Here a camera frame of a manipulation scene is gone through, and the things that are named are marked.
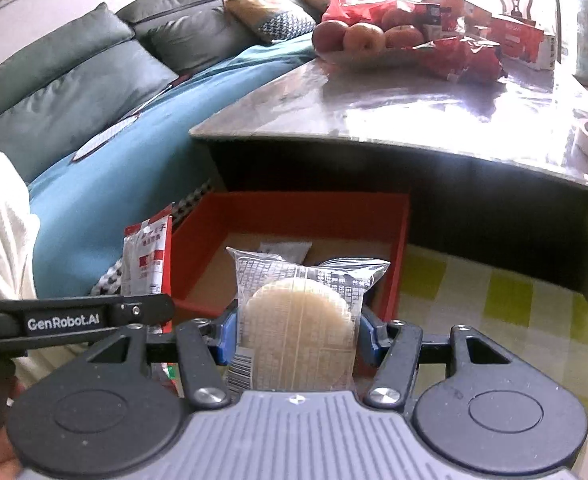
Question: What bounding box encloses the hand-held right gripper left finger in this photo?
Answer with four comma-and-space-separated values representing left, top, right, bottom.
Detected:
76, 311, 239, 408

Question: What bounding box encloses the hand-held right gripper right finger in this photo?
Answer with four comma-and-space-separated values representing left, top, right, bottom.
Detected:
358, 307, 515, 409

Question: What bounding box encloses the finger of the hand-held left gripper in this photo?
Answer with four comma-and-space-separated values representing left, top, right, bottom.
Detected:
0, 294, 175, 332

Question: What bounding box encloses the red white snack packet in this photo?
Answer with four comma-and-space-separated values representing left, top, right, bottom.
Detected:
122, 203, 175, 396

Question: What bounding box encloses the clear packet with round cake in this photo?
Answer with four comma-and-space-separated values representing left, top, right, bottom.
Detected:
226, 246, 391, 395

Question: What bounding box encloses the red cardboard box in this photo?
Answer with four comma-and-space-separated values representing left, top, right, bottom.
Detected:
171, 191, 411, 323

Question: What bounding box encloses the cream white towel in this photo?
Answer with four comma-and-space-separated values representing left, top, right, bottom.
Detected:
0, 140, 42, 306

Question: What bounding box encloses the grey sofa with blue blanket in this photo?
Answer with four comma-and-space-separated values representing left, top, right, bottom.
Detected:
26, 32, 319, 300

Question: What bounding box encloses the yellow green checkered tablecloth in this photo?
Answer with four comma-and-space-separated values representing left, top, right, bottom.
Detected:
399, 242, 588, 466

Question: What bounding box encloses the white red paper strip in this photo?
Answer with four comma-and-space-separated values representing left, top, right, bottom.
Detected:
71, 72, 195, 163

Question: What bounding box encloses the dark coffee table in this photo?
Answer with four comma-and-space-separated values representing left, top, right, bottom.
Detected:
189, 52, 588, 321

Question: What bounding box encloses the grey green sofa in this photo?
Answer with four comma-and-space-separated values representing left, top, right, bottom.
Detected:
0, 0, 325, 181

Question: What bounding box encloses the glass fruit plate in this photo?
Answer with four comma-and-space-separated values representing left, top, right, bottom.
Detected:
313, 42, 427, 66

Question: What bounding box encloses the red plastic bag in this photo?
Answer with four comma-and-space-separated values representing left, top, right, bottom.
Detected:
323, 0, 508, 84

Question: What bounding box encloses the yellow patterned pillow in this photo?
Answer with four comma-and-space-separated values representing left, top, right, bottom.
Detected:
224, 0, 319, 44

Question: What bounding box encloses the red white carton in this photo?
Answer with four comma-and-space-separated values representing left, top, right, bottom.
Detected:
421, 0, 558, 71

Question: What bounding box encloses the brown pillow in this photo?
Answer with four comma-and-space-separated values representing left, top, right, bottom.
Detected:
294, 0, 335, 15

